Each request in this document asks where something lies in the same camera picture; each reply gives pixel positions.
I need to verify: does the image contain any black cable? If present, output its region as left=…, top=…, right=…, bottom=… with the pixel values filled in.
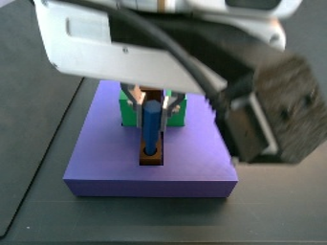
left=62, top=0, right=256, bottom=103

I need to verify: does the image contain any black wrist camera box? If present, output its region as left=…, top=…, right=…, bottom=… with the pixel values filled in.
left=213, top=52, right=327, bottom=164

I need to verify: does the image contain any purple base board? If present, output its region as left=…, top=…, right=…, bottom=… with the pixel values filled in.
left=64, top=81, right=237, bottom=197

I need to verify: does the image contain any blue peg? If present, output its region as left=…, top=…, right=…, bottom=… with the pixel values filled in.
left=142, top=100, right=161, bottom=156

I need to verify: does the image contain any green block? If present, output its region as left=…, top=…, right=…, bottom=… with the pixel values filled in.
left=118, top=92, right=188, bottom=126

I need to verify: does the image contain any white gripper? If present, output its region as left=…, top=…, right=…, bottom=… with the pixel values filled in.
left=33, top=0, right=302, bottom=131

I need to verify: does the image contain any brown inverted-T block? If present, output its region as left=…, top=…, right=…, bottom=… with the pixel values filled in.
left=138, top=87, right=164, bottom=166

